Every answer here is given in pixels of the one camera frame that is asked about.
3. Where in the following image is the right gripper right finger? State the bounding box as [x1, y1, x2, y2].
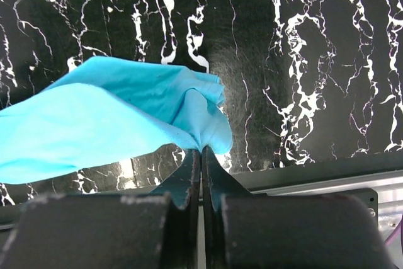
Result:
[201, 146, 251, 268]

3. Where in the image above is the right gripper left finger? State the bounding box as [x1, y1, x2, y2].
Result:
[151, 150, 201, 268]

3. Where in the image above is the cyan t shirt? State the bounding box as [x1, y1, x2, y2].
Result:
[1, 57, 233, 185]

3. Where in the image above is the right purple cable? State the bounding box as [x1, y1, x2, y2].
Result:
[382, 218, 403, 248]

